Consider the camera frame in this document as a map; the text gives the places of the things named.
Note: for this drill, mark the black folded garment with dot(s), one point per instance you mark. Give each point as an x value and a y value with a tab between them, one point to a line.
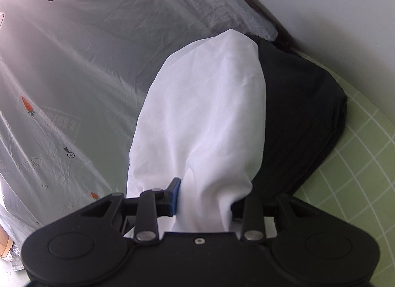
306	111

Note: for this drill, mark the carrot print storage bag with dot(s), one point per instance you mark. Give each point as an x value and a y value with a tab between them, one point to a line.
74	76

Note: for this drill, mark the green grid cutting mat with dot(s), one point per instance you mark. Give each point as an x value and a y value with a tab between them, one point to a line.
356	181

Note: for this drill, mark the white shirt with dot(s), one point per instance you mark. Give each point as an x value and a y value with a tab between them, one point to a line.
203	122

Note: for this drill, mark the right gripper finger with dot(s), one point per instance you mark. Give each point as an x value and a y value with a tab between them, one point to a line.
165	200

